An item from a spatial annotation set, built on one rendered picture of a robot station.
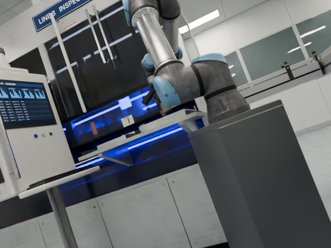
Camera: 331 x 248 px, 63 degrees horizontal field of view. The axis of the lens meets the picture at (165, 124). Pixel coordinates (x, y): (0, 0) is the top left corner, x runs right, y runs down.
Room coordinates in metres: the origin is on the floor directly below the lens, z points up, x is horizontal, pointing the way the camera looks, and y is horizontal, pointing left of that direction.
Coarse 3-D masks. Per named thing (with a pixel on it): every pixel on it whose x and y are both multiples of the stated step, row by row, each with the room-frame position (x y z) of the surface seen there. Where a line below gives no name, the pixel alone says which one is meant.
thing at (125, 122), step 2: (128, 116) 1.81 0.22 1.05; (130, 116) 1.81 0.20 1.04; (124, 118) 1.82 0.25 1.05; (126, 118) 1.82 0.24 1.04; (128, 118) 1.82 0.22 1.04; (130, 118) 1.81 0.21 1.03; (132, 118) 1.81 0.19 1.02; (122, 120) 1.83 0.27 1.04; (124, 120) 1.82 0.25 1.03; (126, 120) 1.82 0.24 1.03; (130, 120) 1.81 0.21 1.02; (132, 120) 1.81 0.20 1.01; (122, 122) 1.83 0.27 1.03; (124, 122) 1.83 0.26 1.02; (126, 122) 1.82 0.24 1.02; (128, 122) 1.82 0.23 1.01; (130, 122) 1.81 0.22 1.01; (132, 122) 1.81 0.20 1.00; (124, 124) 1.83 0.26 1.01; (126, 124) 1.82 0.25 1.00; (128, 124) 1.82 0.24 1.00; (130, 124) 1.82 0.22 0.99; (124, 126) 1.83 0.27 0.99
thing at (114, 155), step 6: (114, 150) 1.66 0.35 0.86; (120, 150) 1.73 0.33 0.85; (126, 150) 1.80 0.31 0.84; (102, 156) 1.54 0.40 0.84; (108, 156) 1.57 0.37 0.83; (114, 156) 1.63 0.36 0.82; (120, 156) 1.70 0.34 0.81; (126, 156) 1.77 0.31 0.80; (120, 162) 1.71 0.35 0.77; (126, 162) 1.75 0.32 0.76; (132, 162) 1.83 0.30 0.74
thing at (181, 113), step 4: (176, 112) 1.34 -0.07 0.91; (180, 112) 1.33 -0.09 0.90; (184, 112) 1.33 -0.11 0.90; (168, 116) 1.35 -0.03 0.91; (172, 116) 1.35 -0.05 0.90; (176, 116) 1.34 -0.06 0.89; (180, 116) 1.34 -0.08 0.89; (156, 120) 1.37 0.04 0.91; (160, 120) 1.37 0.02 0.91; (164, 120) 1.36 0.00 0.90; (168, 120) 1.36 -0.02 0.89; (172, 120) 1.35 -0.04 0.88; (144, 124) 1.39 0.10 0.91; (148, 124) 1.39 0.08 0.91; (152, 124) 1.38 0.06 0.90; (156, 124) 1.37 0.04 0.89; (160, 124) 1.37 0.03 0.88; (140, 128) 1.40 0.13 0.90; (144, 128) 1.39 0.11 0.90; (148, 128) 1.39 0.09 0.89
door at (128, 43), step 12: (108, 12) 1.79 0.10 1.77; (120, 12) 1.77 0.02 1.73; (108, 24) 1.80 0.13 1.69; (120, 24) 1.78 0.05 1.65; (108, 36) 1.81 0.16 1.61; (120, 36) 1.79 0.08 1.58; (132, 36) 1.76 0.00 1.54; (120, 48) 1.79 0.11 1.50; (132, 48) 1.77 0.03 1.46; (144, 48) 1.75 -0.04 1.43; (120, 60) 1.80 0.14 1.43; (132, 60) 1.78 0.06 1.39; (120, 72) 1.81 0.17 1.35; (132, 72) 1.79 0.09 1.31; (144, 72) 1.77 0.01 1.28; (132, 84) 1.80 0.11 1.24
